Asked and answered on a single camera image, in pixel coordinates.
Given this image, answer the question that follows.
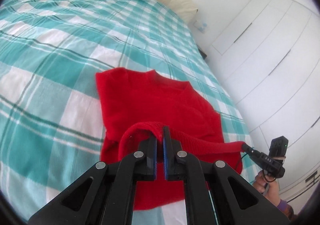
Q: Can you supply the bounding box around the red knit sweater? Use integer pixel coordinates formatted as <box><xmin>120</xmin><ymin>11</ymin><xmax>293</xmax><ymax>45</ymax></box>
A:
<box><xmin>95</xmin><ymin>67</ymin><xmax>247</xmax><ymax>212</ymax></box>

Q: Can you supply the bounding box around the person's right hand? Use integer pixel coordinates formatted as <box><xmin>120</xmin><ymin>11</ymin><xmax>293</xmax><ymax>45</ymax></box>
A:
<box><xmin>253</xmin><ymin>171</ymin><xmax>281</xmax><ymax>207</ymax></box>

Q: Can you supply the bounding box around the white wardrobe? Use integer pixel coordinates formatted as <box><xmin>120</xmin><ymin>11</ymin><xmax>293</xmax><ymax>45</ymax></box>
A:
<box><xmin>210</xmin><ymin>0</ymin><xmax>319</xmax><ymax>199</ymax></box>

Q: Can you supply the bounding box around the dark wooden nightstand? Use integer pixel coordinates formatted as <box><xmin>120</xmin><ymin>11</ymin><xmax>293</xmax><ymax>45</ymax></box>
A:
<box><xmin>197</xmin><ymin>46</ymin><xmax>207</xmax><ymax>60</ymax></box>

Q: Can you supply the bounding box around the teal plaid bed cover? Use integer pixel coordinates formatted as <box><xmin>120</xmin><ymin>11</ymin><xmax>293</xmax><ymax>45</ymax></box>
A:
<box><xmin>1</xmin><ymin>0</ymin><xmax>252</xmax><ymax>221</ymax></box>

